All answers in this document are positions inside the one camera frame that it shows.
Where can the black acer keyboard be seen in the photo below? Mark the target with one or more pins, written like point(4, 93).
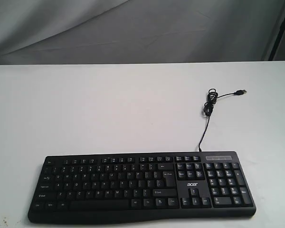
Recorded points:
point(133, 187)

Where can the grey backdrop cloth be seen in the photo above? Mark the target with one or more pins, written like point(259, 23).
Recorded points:
point(58, 32)

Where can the black tripod stand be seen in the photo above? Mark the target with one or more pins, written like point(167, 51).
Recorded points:
point(278, 39)

